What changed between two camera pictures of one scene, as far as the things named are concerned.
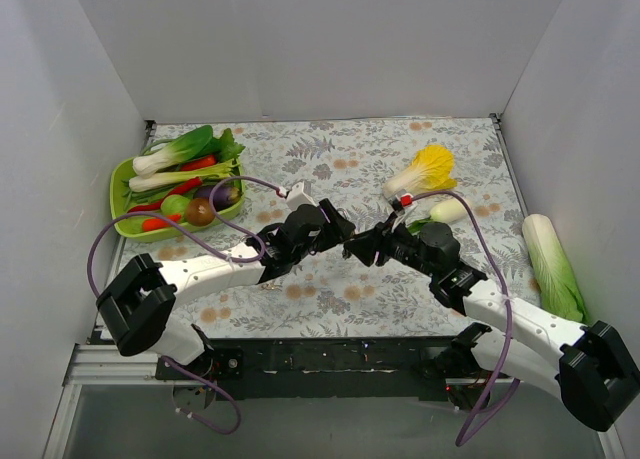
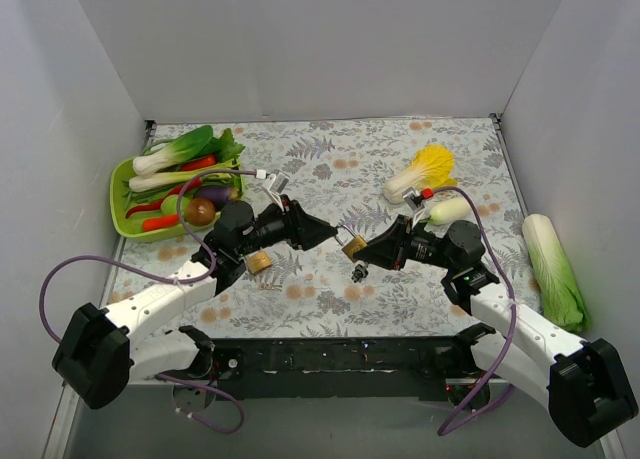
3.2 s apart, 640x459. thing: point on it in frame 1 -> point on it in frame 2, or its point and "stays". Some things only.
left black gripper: (331, 224) -> (292, 223)
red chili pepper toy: (180, 190) stays
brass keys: (270, 286) stays
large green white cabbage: (556, 278) stays
